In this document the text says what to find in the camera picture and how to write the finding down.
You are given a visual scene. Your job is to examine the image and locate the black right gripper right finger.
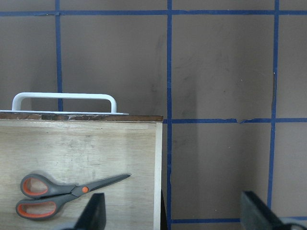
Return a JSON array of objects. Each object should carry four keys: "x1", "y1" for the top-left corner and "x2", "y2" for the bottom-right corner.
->
[{"x1": 240, "y1": 191, "x2": 289, "y2": 230}]

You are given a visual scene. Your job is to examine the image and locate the brown wooden drawer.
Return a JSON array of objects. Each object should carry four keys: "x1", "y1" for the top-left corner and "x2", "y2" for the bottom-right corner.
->
[{"x1": 0, "y1": 112, "x2": 163, "y2": 230}]

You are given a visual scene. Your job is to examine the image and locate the orange grey scissors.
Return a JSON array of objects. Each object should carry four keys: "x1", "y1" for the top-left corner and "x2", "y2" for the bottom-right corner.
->
[{"x1": 15, "y1": 173, "x2": 130, "y2": 220}]

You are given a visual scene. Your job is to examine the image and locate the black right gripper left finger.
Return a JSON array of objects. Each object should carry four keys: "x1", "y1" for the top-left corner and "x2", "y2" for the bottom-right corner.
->
[{"x1": 74, "y1": 193, "x2": 106, "y2": 230}]

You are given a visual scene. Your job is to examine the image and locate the white drawer handle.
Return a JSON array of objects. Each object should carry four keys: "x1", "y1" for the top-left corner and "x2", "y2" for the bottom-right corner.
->
[{"x1": 0, "y1": 92, "x2": 130, "y2": 115}]

